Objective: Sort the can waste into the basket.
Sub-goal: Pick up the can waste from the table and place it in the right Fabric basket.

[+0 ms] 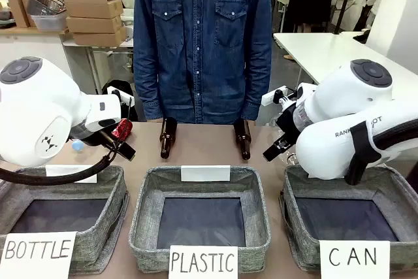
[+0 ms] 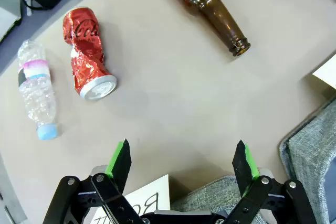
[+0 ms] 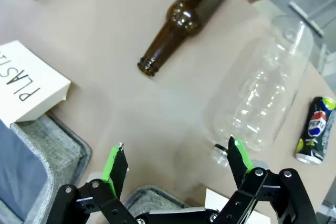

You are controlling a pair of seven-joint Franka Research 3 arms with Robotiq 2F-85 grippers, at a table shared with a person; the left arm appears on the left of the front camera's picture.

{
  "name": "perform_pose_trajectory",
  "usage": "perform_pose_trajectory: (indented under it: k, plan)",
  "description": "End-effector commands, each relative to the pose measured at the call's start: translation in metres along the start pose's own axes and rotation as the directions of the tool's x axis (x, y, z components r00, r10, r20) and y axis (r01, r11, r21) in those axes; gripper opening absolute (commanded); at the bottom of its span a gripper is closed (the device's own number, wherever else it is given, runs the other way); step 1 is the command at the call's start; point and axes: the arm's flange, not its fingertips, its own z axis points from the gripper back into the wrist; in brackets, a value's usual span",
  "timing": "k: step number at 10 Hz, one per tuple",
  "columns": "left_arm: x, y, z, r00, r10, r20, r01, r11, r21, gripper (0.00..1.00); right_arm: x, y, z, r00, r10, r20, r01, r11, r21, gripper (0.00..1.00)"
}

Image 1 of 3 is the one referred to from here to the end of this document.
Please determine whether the grey fabric basket bottle label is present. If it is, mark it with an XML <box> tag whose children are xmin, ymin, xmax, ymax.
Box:
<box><xmin>0</xmin><ymin>165</ymin><xmax>129</xmax><ymax>275</ymax></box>

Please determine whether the blank white card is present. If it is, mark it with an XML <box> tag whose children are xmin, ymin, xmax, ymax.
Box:
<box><xmin>180</xmin><ymin>165</ymin><xmax>231</xmax><ymax>182</ymax></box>
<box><xmin>44</xmin><ymin>163</ymin><xmax>98</xmax><ymax>184</ymax></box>

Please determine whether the small brown cardboard box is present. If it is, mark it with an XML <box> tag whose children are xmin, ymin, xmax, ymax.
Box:
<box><xmin>8</xmin><ymin>0</ymin><xmax>37</xmax><ymax>28</ymax></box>

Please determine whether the brown glass bottle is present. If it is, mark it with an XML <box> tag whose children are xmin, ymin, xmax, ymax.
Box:
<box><xmin>234</xmin><ymin>119</ymin><xmax>252</xmax><ymax>161</ymax></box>
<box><xmin>159</xmin><ymin>117</ymin><xmax>179</xmax><ymax>159</ymax></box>

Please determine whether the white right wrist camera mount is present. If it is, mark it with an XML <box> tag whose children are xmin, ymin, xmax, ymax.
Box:
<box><xmin>261</xmin><ymin>86</ymin><xmax>306</xmax><ymax>108</ymax></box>

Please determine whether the paper label reading can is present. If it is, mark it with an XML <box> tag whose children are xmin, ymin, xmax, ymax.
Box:
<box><xmin>319</xmin><ymin>240</ymin><xmax>391</xmax><ymax>279</ymax></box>

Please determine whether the grey fabric basket plastic label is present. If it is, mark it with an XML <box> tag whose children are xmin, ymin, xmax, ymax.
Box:
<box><xmin>128</xmin><ymin>165</ymin><xmax>272</xmax><ymax>274</ymax></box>

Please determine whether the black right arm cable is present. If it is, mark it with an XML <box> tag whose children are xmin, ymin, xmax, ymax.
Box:
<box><xmin>368</xmin><ymin>118</ymin><xmax>418</xmax><ymax>165</ymax></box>

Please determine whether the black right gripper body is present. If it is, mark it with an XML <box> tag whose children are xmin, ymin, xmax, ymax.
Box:
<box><xmin>276</xmin><ymin>105</ymin><xmax>300</xmax><ymax>144</ymax></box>

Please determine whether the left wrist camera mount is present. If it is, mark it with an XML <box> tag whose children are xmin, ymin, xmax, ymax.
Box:
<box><xmin>107</xmin><ymin>88</ymin><xmax>133</xmax><ymax>123</ymax></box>

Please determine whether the black wire mesh basket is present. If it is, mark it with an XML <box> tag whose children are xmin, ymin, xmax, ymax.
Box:
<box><xmin>27</xmin><ymin>0</ymin><xmax>66</xmax><ymax>17</ymax></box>

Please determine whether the paper label reading bottle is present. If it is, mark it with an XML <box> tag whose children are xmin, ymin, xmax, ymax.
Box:
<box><xmin>0</xmin><ymin>231</ymin><xmax>78</xmax><ymax>279</ymax></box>

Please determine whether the grey plastic bin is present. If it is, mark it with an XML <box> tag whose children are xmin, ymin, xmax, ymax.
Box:
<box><xmin>31</xmin><ymin>12</ymin><xmax>69</xmax><ymax>31</ymax></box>

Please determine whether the paper label reading plastic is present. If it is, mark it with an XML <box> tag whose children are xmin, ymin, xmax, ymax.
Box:
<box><xmin>168</xmin><ymin>245</ymin><xmax>238</xmax><ymax>279</ymax></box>

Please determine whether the person in denim shirt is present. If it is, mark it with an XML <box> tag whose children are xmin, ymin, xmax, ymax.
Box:
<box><xmin>132</xmin><ymin>0</ymin><xmax>274</xmax><ymax>125</ymax></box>

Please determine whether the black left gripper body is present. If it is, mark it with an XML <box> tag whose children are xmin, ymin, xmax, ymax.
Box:
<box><xmin>69</xmin><ymin>122</ymin><xmax>105</xmax><ymax>146</ymax></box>

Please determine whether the black backpack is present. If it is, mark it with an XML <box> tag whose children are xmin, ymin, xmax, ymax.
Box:
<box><xmin>101</xmin><ymin>79</ymin><xmax>138</xmax><ymax>122</ymax></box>

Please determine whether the crushed red can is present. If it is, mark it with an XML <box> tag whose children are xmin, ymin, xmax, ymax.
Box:
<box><xmin>111</xmin><ymin>118</ymin><xmax>132</xmax><ymax>139</ymax></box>

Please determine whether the flat closed cardboard box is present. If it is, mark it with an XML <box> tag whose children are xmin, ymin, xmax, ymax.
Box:
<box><xmin>66</xmin><ymin>13</ymin><xmax>125</xmax><ymax>34</ymax></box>
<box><xmin>71</xmin><ymin>26</ymin><xmax>127</xmax><ymax>46</ymax></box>

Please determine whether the grey fabric basket can label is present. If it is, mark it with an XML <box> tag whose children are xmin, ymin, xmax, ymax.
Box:
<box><xmin>279</xmin><ymin>164</ymin><xmax>418</xmax><ymax>273</ymax></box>

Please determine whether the black velcro strap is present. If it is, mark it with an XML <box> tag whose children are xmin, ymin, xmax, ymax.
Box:
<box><xmin>344</xmin><ymin>121</ymin><xmax>379</xmax><ymax>186</ymax></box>

